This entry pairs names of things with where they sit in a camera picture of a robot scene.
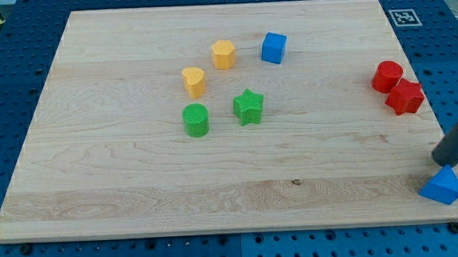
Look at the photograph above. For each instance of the blue cube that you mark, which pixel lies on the blue cube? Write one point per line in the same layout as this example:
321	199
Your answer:
273	48

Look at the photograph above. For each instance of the red star block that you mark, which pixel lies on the red star block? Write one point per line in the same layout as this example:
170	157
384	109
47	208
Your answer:
405	97

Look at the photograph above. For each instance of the green star block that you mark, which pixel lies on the green star block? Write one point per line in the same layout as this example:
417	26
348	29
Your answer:
248	107

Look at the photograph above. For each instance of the blue triangle block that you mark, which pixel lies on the blue triangle block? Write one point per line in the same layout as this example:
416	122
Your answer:
443	187

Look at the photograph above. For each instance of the red cylinder block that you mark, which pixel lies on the red cylinder block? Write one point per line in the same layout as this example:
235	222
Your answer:
387	75

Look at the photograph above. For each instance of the white fiducial marker tag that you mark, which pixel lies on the white fiducial marker tag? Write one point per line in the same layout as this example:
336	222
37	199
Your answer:
404	17

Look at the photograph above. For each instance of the yellow hexagon block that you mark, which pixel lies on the yellow hexagon block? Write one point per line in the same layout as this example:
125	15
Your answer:
223	54

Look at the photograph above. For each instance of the green cylinder block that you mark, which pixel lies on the green cylinder block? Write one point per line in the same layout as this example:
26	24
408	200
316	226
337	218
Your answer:
195	117

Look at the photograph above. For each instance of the yellow heart block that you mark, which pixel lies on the yellow heart block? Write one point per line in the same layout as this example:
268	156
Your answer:
194	81

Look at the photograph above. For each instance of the wooden board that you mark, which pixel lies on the wooden board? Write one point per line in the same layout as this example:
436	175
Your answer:
107	156

